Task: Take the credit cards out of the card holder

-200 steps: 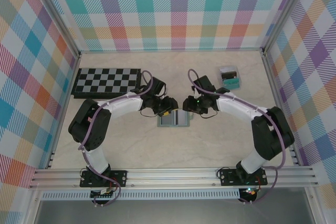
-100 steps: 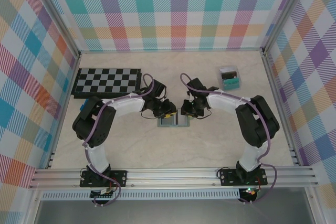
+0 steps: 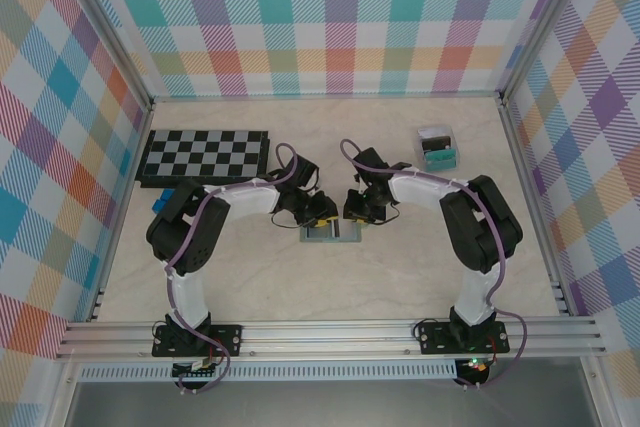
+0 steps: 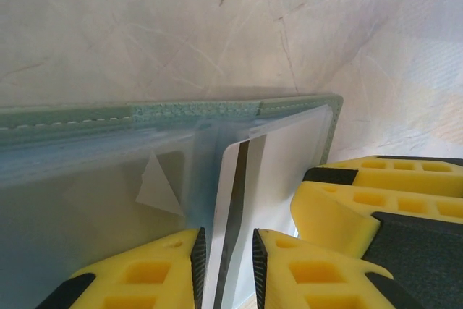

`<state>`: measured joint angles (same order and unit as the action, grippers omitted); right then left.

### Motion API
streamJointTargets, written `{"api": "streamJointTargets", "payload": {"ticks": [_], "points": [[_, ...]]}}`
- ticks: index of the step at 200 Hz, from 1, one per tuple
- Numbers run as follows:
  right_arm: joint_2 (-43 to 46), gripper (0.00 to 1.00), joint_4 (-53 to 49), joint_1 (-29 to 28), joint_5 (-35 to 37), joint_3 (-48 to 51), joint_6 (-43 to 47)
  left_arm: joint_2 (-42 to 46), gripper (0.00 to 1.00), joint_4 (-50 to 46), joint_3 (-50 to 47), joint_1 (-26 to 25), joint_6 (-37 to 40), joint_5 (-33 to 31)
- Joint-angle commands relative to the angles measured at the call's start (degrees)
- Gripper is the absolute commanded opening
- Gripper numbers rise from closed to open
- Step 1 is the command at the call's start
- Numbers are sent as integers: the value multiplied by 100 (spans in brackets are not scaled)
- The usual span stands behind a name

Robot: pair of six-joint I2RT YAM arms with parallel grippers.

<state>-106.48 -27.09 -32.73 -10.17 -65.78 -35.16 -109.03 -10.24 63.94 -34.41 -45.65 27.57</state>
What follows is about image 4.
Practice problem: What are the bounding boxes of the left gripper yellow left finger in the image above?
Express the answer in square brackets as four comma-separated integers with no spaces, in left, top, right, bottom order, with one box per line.
[35,227,207,309]

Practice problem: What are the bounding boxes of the white card with black stripe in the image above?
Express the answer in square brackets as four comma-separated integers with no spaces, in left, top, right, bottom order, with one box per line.
[202,134,308,309]

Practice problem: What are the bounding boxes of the green leather card holder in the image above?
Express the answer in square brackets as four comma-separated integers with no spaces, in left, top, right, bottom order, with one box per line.
[0,93,344,309]

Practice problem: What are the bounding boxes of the grey card with white triangle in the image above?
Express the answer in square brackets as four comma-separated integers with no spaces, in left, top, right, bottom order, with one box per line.
[0,150,190,288]

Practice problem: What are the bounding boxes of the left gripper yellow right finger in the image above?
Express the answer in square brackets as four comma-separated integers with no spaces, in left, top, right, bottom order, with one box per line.
[252,228,426,309]

